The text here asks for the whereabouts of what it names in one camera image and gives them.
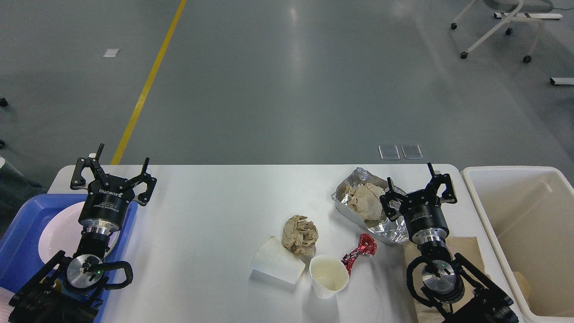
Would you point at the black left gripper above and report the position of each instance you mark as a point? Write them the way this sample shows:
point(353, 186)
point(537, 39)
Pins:
point(106, 207)

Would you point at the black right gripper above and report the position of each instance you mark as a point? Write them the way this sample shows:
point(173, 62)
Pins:
point(421, 210)

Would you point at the pink plate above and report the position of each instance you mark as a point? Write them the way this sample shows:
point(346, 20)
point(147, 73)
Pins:
point(62, 233)

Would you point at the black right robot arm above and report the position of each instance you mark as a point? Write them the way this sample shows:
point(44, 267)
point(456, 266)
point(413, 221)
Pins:
point(450, 283)

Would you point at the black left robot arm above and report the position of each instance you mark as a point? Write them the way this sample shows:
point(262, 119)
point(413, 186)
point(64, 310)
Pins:
point(68, 288)

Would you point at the crumpled aluminium foil tray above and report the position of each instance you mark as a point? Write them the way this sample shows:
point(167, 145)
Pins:
point(393, 233)

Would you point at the floor outlet cover right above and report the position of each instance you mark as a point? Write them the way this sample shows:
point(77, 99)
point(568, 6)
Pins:
point(412, 151)

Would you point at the floor outlet cover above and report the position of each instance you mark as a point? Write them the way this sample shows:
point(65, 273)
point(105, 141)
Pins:
point(389, 152)
point(412, 151)

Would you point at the crumpled paper in foil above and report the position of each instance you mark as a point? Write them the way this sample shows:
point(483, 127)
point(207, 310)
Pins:
point(365, 200)

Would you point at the floor outlet cover left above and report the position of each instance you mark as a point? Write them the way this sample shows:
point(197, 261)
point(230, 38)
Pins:
point(389, 152)

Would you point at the light green plate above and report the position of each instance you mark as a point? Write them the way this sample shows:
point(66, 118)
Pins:
point(113, 239)

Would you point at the red foil wrapper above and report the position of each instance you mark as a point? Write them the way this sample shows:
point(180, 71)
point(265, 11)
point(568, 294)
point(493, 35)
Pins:
point(366, 246)

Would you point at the beige plastic bin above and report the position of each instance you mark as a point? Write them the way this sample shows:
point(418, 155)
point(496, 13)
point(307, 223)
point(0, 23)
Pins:
point(528, 215)

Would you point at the blue plastic tray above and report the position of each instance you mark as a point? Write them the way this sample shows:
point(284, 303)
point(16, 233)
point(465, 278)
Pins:
point(19, 247)

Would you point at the white paper cup upright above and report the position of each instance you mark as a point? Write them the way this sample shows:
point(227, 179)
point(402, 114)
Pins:
point(329, 276)

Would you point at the crumpled brown paper ball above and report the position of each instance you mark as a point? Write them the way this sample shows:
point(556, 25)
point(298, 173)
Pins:
point(299, 236)

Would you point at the white paper cup lying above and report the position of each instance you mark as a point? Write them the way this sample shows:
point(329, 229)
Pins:
point(275, 260)

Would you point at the pink object tray corner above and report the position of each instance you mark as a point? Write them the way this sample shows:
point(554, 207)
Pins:
point(5, 309)

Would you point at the white furniture leg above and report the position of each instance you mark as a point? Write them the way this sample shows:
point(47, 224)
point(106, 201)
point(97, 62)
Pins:
point(559, 81)

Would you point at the white office chair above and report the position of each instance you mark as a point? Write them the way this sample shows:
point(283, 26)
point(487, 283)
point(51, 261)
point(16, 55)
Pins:
point(515, 11)

